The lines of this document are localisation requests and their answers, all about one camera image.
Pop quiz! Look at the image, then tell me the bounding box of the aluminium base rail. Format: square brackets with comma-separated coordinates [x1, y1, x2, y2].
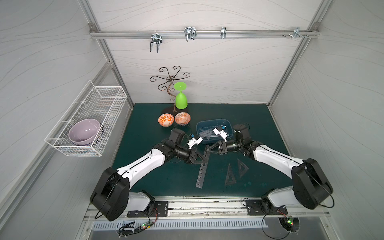
[83, 196, 331, 221]

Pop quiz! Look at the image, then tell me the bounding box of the green table mat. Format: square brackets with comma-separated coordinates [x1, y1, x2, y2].
[113, 103, 292, 197]

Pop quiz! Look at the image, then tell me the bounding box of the aluminium top rail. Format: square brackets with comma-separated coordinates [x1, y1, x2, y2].
[90, 30, 321, 40]

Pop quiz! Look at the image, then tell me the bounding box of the orange patterned bowl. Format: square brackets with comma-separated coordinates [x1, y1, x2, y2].
[175, 112, 191, 126]
[158, 113, 174, 128]

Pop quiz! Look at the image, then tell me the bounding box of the brown metal cup stand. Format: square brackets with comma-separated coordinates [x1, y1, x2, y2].
[150, 66, 191, 117]

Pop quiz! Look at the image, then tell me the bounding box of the purple bowl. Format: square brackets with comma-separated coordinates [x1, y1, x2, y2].
[68, 119, 101, 146]

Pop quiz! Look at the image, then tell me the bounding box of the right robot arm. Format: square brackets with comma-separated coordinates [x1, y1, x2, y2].
[212, 124, 334, 213]

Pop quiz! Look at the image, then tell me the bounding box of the white wire basket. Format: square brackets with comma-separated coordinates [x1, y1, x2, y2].
[45, 81, 127, 157]

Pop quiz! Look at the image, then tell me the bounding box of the metal hook middle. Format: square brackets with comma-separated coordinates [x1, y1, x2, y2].
[184, 27, 197, 42]

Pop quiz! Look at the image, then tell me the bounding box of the metal hook left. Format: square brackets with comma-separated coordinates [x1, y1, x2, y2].
[150, 33, 163, 53]

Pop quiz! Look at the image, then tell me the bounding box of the blue plastic storage box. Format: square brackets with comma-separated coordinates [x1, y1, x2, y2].
[196, 119, 234, 144]

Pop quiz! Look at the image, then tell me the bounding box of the metal hook right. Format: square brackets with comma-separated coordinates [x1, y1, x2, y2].
[282, 28, 309, 40]

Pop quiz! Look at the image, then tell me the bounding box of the orange patterned bowl right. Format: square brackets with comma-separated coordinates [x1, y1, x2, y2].
[175, 112, 191, 126]

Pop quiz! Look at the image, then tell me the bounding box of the green plastic goblet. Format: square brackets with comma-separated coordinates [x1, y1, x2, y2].
[174, 82, 188, 110]

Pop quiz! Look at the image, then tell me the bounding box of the orange patterned bowl left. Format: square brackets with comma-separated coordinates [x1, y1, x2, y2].
[158, 113, 174, 128]

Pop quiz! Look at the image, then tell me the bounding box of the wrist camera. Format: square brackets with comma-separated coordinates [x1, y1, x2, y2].
[187, 136, 203, 150]
[213, 126, 228, 142]

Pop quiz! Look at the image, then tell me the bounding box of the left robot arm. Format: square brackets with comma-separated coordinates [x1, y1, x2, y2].
[90, 129, 210, 222]

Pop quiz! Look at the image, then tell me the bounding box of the small clear triangle ruler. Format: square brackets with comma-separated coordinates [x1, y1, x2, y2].
[238, 159, 249, 178]

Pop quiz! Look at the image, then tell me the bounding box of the white cable duct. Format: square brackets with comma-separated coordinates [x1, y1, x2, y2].
[92, 218, 269, 231]

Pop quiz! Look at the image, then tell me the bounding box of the clear stencil ruler wide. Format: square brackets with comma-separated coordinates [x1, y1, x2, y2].
[200, 128, 216, 137]

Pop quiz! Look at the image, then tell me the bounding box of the metal hook small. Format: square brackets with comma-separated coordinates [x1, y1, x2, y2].
[221, 27, 227, 39]

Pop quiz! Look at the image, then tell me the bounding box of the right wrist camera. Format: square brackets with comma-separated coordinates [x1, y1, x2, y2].
[213, 126, 228, 142]

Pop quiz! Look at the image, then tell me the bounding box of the clear stencil ruler narrow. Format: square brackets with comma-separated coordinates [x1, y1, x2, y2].
[196, 145, 210, 189]

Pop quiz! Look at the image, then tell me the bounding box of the tall clear triangle ruler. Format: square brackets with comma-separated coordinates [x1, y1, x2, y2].
[225, 164, 237, 186]

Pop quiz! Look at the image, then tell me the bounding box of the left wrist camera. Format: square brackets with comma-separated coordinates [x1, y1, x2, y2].
[187, 136, 203, 150]

